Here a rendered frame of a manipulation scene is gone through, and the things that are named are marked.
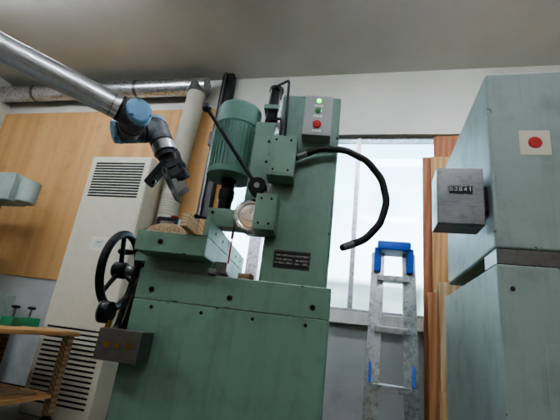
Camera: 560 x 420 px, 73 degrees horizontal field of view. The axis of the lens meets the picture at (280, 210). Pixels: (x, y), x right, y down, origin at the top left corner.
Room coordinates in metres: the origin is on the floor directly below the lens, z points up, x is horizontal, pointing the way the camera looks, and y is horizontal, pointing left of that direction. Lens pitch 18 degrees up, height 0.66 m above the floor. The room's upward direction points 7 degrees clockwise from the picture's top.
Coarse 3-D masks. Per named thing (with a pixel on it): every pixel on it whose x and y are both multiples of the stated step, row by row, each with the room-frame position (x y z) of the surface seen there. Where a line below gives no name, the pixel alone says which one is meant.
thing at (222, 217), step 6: (210, 210) 1.33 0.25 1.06; (216, 210) 1.33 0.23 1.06; (222, 210) 1.32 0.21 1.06; (228, 210) 1.32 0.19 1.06; (210, 216) 1.33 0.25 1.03; (216, 216) 1.33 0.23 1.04; (222, 216) 1.32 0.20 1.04; (228, 216) 1.32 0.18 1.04; (216, 222) 1.33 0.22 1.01; (222, 222) 1.32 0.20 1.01; (228, 222) 1.32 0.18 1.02; (222, 228) 1.35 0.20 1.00; (228, 228) 1.34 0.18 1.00
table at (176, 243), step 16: (144, 240) 1.08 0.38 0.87; (160, 240) 1.08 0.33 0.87; (176, 240) 1.07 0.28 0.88; (192, 240) 1.07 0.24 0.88; (208, 240) 1.08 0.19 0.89; (144, 256) 1.30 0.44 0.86; (160, 256) 1.15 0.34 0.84; (176, 256) 1.12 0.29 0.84; (192, 256) 1.08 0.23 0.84; (208, 256) 1.11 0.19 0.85; (224, 256) 1.30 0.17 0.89; (240, 272) 1.63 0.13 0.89
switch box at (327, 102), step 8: (312, 96) 1.16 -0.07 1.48; (320, 96) 1.16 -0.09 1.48; (312, 104) 1.16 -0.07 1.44; (328, 104) 1.15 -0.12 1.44; (304, 112) 1.16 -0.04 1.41; (312, 112) 1.16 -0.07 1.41; (328, 112) 1.15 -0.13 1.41; (304, 120) 1.16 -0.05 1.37; (312, 120) 1.16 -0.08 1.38; (320, 120) 1.15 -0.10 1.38; (328, 120) 1.15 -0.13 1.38; (304, 128) 1.16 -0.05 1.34; (312, 128) 1.16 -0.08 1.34; (320, 128) 1.15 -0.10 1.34; (328, 128) 1.15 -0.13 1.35; (304, 136) 1.17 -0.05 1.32; (312, 136) 1.17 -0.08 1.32; (320, 136) 1.16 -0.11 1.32; (328, 136) 1.15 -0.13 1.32
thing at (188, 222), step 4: (184, 212) 0.98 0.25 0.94; (188, 212) 0.98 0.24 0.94; (184, 216) 0.98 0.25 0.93; (188, 216) 0.98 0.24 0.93; (192, 216) 1.01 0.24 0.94; (184, 220) 0.98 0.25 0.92; (188, 220) 0.99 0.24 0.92; (192, 220) 1.02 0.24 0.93; (196, 220) 1.05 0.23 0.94; (180, 224) 0.98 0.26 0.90; (184, 224) 0.98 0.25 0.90; (188, 224) 0.99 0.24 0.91; (192, 224) 1.02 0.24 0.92; (196, 224) 1.05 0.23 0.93; (184, 228) 1.01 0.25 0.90; (188, 228) 1.01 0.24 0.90; (192, 228) 1.03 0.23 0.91; (196, 228) 1.06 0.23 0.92; (188, 232) 1.06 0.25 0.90; (192, 232) 1.05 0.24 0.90; (196, 232) 1.07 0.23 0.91
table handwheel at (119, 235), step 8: (120, 232) 1.32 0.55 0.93; (128, 232) 1.36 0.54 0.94; (112, 240) 1.28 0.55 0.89; (104, 248) 1.26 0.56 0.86; (104, 256) 1.26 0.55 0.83; (120, 256) 1.38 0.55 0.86; (104, 264) 1.26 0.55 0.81; (112, 264) 1.37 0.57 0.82; (120, 264) 1.37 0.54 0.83; (128, 264) 1.40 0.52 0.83; (96, 272) 1.26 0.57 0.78; (104, 272) 1.27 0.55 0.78; (112, 272) 1.37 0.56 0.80; (120, 272) 1.37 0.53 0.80; (128, 272) 1.38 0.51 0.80; (96, 280) 1.26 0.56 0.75; (112, 280) 1.35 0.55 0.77; (128, 280) 1.47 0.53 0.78; (96, 288) 1.28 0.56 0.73; (104, 288) 1.31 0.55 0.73; (104, 296) 1.31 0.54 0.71; (120, 304) 1.43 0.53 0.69
